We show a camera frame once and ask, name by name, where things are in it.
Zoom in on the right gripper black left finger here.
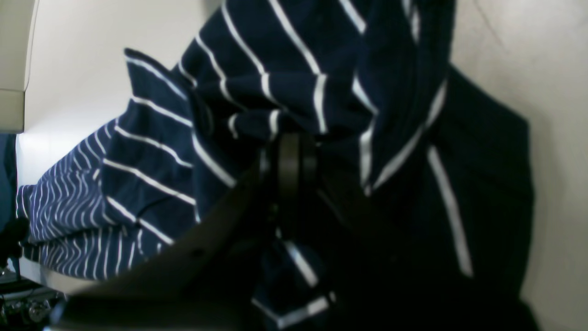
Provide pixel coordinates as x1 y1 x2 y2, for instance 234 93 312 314
45 133 303 331

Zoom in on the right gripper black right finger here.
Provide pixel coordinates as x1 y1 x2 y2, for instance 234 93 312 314
299 133 529 331

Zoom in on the left beige partition panel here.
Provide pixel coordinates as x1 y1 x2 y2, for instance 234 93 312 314
0 0 39 133

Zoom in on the navy white striped T-shirt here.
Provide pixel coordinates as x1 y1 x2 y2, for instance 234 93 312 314
17 0 534 331

